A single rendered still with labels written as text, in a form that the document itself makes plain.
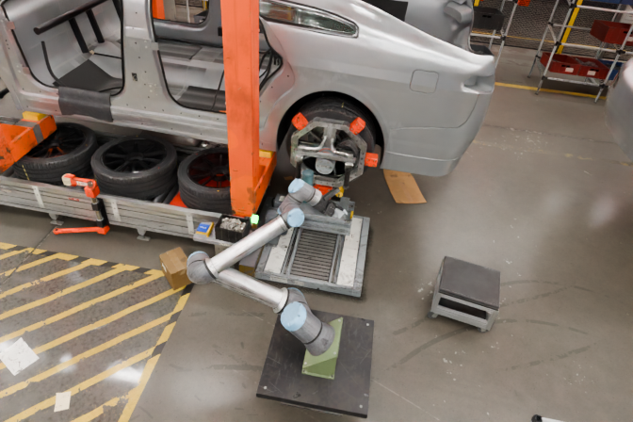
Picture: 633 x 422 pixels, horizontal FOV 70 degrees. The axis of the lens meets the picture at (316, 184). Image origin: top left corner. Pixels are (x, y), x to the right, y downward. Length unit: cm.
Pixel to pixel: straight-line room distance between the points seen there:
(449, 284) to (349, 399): 107
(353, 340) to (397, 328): 57
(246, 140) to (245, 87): 36
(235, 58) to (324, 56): 68
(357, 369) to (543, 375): 132
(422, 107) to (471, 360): 171
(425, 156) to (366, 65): 80
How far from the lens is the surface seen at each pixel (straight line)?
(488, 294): 332
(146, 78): 361
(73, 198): 397
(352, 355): 283
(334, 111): 321
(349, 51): 304
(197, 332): 329
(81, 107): 401
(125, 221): 388
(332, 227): 374
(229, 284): 255
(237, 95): 273
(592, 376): 371
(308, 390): 270
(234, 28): 258
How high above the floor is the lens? 267
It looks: 37 degrees down
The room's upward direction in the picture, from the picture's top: 5 degrees clockwise
